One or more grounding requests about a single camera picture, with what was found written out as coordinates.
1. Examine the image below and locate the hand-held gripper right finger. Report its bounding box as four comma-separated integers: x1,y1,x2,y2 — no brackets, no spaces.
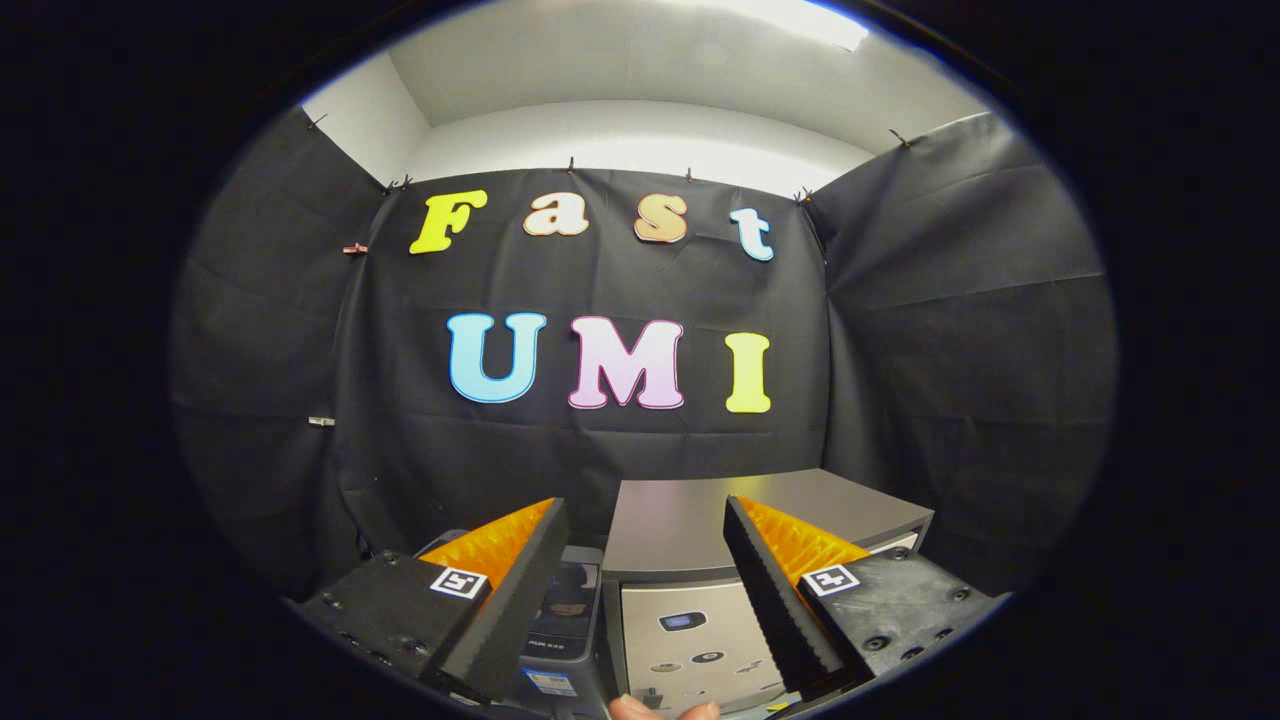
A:
722,496,1008,702

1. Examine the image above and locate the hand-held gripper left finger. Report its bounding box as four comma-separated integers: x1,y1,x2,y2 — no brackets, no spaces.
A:
297,497,570,705

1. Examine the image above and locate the dark washing machine lid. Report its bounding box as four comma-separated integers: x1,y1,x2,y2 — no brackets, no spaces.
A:
524,558,603,643

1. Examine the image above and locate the grey cabinet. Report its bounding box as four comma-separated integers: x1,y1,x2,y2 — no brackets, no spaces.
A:
598,467,937,717

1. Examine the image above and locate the black backdrop cloth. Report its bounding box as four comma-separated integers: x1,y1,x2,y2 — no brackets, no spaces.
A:
170,105,1117,603

